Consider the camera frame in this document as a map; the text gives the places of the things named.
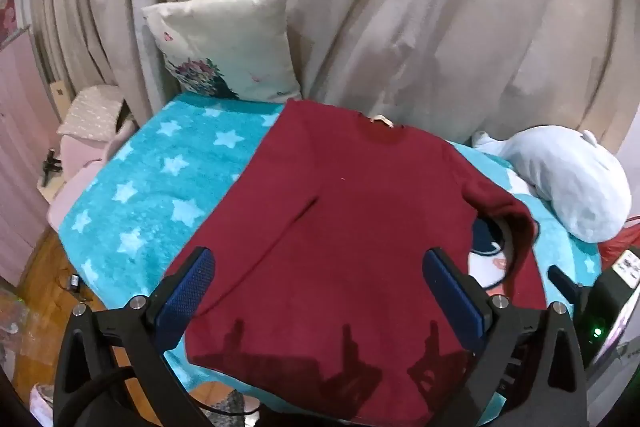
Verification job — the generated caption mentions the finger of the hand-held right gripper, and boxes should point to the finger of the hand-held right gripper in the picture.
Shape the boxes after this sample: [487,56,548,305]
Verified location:
[547,264,583,305]

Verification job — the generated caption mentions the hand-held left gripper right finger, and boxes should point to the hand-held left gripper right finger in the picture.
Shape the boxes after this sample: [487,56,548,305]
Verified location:
[422,247,588,427]

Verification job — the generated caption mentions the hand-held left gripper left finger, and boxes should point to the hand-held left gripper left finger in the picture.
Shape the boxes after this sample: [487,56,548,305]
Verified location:
[52,247,216,427]

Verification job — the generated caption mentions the dark red sweater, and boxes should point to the dark red sweater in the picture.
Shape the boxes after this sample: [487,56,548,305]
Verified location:
[162,99,547,425]

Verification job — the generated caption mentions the pale blue plush toy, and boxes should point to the pale blue plush toy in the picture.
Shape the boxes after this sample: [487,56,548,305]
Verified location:
[472,124,632,243]

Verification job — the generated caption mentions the teal star print blanket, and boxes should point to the teal star print blanket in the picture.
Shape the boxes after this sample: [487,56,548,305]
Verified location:
[57,93,601,423]

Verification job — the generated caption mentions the pink bedding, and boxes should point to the pink bedding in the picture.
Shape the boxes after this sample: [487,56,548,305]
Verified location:
[46,119,137,229]

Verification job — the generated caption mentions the small black tripod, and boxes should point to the small black tripod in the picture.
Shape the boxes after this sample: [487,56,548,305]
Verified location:
[42,148,66,186]

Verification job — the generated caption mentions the beige dotted cushion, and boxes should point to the beige dotted cushion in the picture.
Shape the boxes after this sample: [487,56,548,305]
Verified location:
[56,85,127,141]

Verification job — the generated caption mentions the cream floral print pillow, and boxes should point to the cream floral print pillow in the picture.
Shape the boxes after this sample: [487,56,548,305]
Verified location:
[141,0,302,102]

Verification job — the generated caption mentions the beige curtain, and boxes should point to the beige curtain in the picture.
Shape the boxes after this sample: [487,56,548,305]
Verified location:
[30,0,640,142]

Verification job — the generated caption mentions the pink wall poster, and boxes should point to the pink wall poster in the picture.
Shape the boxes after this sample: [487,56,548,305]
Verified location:
[0,0,26,48]

